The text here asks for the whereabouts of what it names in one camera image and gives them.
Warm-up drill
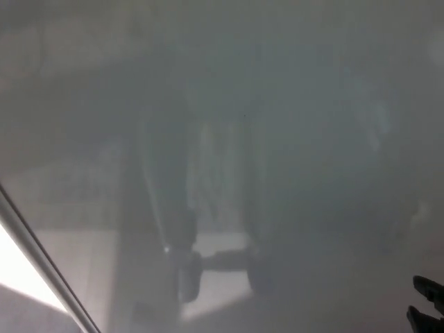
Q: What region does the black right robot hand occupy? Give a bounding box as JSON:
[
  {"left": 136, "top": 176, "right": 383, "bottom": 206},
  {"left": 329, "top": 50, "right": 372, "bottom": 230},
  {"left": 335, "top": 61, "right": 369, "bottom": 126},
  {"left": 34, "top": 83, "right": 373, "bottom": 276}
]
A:
[{"left": 405, "top": 275, "right": 444, "bottom": 333}]

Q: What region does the large whiteboard with grey frame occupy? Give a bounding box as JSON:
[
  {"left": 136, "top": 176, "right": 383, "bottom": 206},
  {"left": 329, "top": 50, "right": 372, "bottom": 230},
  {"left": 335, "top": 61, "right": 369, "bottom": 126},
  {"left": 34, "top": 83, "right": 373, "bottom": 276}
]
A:
[{"left": 0, "top": 0, "right": 444, "bottom": 333}]

